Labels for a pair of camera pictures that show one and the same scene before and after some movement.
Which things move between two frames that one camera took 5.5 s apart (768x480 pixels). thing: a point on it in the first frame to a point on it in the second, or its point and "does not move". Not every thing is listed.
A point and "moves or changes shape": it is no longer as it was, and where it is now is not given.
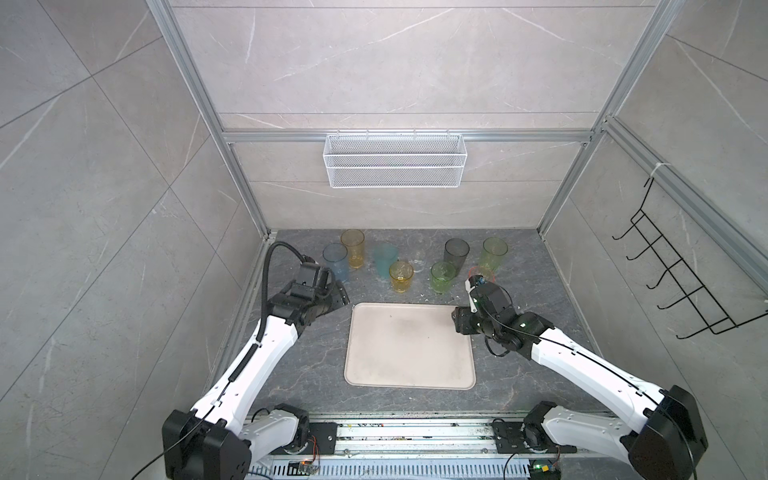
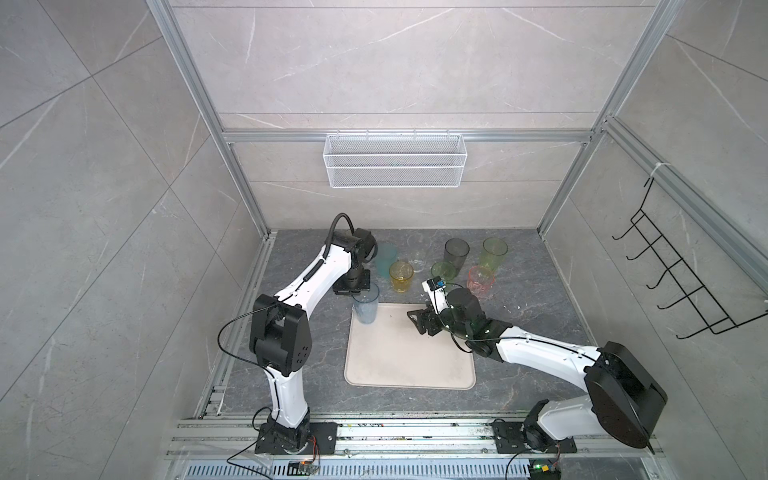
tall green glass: [492, 253] does not move
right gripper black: [461, 319] to [422, 315]
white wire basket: [394, 160] does not move
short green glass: [441, 275] does not move
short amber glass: [400, 274] does not move
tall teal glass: [385, 255] does not move
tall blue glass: [336, 256] moves or changes shape
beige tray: [407, 346] does not move
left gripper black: [338, 294] to [343, 289]
